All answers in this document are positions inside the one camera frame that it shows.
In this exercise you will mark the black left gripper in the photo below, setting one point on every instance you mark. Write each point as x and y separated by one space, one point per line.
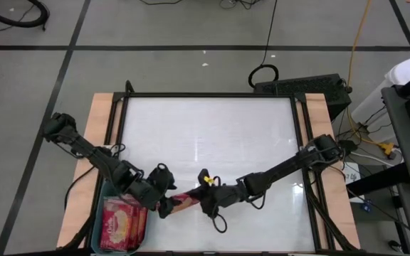
155 185

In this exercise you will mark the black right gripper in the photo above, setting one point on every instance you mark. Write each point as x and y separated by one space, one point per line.
226 195

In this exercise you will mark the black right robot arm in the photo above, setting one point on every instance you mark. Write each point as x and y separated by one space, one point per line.
287 165

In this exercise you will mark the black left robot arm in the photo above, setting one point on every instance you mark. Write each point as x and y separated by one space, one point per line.
94 156

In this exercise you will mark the yellow gripper tag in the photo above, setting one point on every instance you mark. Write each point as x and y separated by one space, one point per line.
209 180

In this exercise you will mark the teal plastic basket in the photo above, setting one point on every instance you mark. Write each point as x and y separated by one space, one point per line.
96 227

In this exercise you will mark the white paper sheet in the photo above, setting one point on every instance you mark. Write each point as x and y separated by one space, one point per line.
351 177

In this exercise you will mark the black perforated computer case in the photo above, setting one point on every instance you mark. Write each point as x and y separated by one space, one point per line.
304 87

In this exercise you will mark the black power adapter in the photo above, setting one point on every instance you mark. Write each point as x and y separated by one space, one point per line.
348 145

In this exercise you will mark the small blue tag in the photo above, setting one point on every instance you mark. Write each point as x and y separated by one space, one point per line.
367 205

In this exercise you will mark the black desk crossbar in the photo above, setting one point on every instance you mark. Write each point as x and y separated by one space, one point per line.
376 181

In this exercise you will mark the yellow power plug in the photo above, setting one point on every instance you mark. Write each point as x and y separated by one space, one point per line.
387 147

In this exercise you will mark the black caster wheel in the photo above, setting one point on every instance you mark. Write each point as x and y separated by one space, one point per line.
394 244

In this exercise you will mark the white bin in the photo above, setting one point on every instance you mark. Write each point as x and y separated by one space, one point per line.
409 71

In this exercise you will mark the black table frame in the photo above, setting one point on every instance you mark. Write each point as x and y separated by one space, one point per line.
208 95

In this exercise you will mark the black frame support strut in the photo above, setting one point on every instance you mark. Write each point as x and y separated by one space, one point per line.
326 215

